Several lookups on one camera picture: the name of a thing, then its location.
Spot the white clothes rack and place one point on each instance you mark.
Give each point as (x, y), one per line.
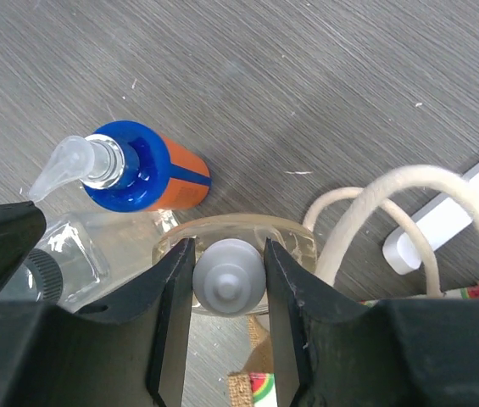
(440, 220)

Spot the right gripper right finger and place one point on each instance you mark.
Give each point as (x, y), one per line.
(322, 340)

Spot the clear square bottle black cap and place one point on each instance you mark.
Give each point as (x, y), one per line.
(84, 256)

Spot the blue orange pump bottle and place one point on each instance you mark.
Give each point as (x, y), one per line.
(126, 167)

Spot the clear bottle grey cap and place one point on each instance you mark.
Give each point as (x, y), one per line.
(229, 273)

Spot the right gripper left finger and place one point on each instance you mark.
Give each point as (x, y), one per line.
(133, 352)

